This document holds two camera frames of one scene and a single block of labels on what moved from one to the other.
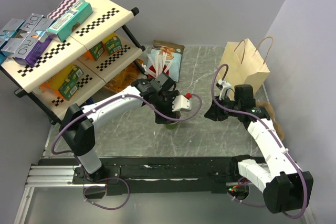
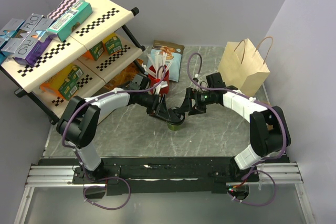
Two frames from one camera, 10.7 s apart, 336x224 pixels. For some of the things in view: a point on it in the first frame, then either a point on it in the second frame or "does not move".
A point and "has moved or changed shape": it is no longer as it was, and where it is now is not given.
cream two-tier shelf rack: [68, 72] does not move
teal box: [61, 27] does not move
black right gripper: [214, 114] → [187, 106]
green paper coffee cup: [171, 126] has moved or changed shape
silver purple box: [37, 27] does not move
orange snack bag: [125, 78] does not move
